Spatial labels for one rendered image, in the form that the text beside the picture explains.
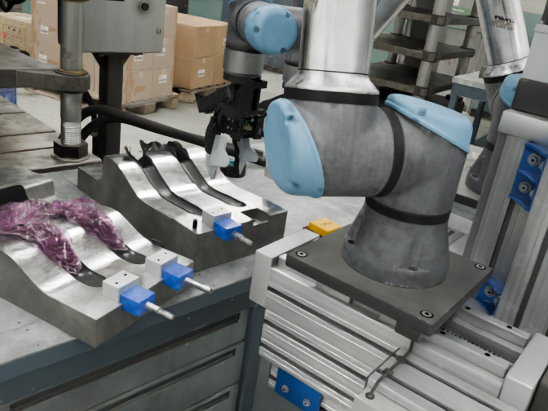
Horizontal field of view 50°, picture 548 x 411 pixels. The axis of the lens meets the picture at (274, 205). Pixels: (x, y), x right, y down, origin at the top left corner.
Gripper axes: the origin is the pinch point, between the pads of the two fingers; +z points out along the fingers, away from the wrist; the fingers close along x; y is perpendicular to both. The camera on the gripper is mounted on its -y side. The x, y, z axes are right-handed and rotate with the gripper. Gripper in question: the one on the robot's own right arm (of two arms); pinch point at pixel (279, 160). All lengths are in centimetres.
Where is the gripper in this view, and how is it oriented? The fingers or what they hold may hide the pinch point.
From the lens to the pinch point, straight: 147.4
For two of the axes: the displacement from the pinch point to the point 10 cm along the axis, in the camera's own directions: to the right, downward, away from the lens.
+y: 6.9, 3.7, -6.3
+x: 7.1, -1.8, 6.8
